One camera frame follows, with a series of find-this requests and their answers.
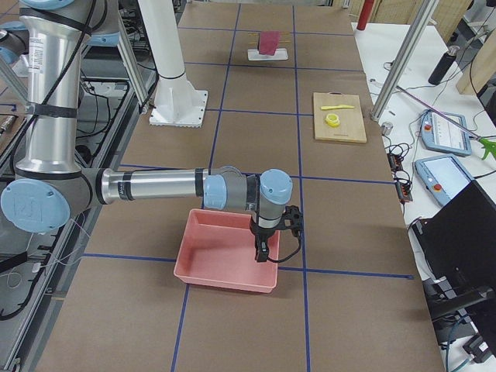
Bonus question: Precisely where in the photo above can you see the yellow plastic knife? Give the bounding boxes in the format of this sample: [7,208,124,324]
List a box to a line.
[320,104,355,111]

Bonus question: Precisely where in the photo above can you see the pink plastic bin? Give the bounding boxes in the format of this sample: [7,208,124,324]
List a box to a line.
[174,209,277,293]

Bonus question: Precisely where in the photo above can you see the aluminium frame post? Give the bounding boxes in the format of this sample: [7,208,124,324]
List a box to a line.
[370,0,439,122]

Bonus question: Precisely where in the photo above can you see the bamboo cutting board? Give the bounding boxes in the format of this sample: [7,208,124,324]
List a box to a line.
[313,92,367,143]

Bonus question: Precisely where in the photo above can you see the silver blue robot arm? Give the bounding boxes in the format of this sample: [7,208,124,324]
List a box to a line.
[1,21,29,64]
[1,1,300,262]

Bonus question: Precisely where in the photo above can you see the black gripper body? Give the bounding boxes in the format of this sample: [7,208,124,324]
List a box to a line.
[250,220,277,262]

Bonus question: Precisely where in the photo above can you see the black bottle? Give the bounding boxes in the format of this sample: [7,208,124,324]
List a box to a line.
[428,45,460,85]

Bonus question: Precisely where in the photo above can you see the black camera cable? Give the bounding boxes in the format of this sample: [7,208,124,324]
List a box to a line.
[267,228,304,265]

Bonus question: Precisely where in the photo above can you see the yellow lemon slices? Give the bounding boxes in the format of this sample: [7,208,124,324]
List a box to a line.
[325,113,340,128]

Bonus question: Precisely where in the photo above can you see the white rectangular tray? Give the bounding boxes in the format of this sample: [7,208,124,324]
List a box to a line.
[247,48,288,62]

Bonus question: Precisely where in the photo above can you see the magenta fleece cloth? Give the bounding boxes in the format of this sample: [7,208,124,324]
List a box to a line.
[258,31,281,54]

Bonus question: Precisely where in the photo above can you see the near teach pendant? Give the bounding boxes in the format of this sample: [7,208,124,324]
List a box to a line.
[414,154,474,206]

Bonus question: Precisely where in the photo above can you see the small metal cylinder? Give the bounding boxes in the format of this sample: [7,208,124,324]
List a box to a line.
[381,122,394,136]

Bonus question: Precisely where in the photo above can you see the white camera pillar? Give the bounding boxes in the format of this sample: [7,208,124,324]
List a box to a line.
[139,0,208,128]

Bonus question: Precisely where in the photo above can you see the green tipped grabber stick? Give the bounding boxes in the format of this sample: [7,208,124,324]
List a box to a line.
[395,85,496,160]

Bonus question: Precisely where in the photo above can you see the red bottle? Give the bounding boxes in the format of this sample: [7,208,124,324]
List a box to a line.
[356,0,374,31]

